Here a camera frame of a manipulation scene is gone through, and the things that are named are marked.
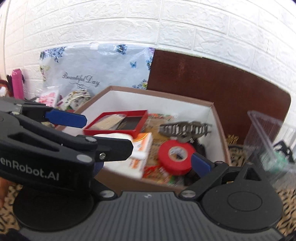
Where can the large cardboard box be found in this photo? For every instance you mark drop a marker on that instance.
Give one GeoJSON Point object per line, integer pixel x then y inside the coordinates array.
{"type": "Point", "coordinates": [116, 98]}

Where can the orange white paper box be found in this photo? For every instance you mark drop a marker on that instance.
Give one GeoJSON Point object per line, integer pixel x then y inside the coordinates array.
{"type": "Point", "coordinates": [133, 167]}

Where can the person's left hand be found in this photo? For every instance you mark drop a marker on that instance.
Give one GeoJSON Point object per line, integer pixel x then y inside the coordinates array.
{"type": "Point", "coordinates": [4, 188]}

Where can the red shallow tray box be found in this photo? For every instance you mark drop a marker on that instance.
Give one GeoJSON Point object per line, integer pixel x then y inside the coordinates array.
{"type": "Point", "coordinates": [128, 122]}

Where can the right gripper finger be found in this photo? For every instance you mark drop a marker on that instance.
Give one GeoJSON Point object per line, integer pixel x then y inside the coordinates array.
{"type": "Point", "coordinates": [210, 174]}

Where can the pink thermos bottle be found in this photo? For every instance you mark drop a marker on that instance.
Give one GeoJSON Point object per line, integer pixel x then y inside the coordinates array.
{"type": "Point", "coordinates": [17, 83]}

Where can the red feather decoration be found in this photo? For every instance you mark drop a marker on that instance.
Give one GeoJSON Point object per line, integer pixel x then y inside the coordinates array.
{"type": "Point", "coordinates": [6, 87]}

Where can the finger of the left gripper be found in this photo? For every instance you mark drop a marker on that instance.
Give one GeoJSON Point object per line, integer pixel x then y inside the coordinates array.
{"type": "Point", "coordinates": [112, 149]}
{"type": "Point", "coordinates": [63, 118]}

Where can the bag of wooden toothpicks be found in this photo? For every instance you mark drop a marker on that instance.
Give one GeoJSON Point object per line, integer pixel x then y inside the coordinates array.
{"type": "Point", "coordinates": [108, 122]}

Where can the clear plastic container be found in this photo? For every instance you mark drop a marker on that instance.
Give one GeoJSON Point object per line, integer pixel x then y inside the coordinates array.
{"type": "Point", "coordinates": [270, 144]}

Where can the grey hair claw clip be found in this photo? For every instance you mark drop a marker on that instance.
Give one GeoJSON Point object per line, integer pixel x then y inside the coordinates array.
{"type": "Point", "coordinates": [184, 131]}

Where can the floral plastic bag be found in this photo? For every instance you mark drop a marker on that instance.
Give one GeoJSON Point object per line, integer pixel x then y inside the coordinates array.
{"type": "Point", "coordinates": [94, 67]}

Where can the red electrical tape roll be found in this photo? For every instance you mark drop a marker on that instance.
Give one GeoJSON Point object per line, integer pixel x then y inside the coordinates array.
{"type": "Point", "coordinates": [175, 157]}

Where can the pink tissue pack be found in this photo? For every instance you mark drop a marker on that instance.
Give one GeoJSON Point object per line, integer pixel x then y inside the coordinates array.
{"type": "Point", "coordinates": [49, 98]}

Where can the floral drawstring pouch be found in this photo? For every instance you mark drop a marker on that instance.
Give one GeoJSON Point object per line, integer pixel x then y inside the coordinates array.
{"type": "Point", "coordinates": [73, 100]}

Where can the dark brown wooden board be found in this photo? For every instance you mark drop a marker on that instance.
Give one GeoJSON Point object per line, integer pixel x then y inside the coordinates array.
{"type": "Point", "coordinates": [233, 91]}

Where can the white cotton glove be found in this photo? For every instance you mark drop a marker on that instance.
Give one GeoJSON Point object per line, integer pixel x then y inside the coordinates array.
{"type": "Point", "coordinates": [115, 135]}

